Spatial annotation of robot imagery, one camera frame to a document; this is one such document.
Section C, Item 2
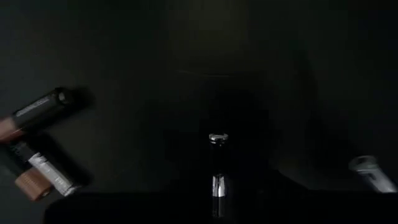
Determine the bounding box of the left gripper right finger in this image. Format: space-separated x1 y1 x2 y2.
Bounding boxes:
218 133 236 218

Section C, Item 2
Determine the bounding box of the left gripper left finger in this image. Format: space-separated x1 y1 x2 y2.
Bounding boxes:
201 133 220 218

